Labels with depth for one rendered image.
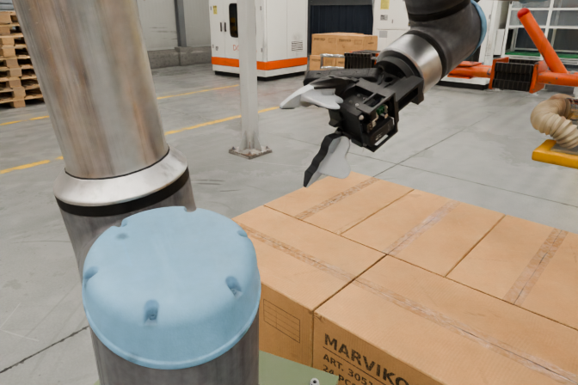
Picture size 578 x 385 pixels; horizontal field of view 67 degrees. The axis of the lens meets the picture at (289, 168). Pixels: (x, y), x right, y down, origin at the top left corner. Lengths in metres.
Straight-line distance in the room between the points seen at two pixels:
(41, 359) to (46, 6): 1.82
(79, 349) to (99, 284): 1.76
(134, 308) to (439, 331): 1.00
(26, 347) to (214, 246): 1.89
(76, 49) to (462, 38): 0.52
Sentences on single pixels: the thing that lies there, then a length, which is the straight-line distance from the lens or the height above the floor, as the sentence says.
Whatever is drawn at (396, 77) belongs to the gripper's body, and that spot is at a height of 1.23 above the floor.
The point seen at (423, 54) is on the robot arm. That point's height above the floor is 1.26.
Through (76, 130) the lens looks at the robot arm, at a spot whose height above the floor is 1.21.
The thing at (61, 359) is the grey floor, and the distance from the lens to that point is 2.12.
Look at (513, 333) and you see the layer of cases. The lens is 1.32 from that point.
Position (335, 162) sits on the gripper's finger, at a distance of 0.64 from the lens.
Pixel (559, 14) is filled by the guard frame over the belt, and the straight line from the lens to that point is 8.34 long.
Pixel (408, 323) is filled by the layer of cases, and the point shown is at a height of 0.54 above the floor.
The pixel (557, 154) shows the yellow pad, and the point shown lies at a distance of 0.88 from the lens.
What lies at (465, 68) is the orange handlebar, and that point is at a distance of 1.02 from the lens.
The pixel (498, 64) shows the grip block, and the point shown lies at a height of 1.22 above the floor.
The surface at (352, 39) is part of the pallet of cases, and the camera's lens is 8.01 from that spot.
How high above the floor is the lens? 1.32
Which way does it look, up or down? 20 degrees down
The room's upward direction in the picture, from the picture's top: straight up
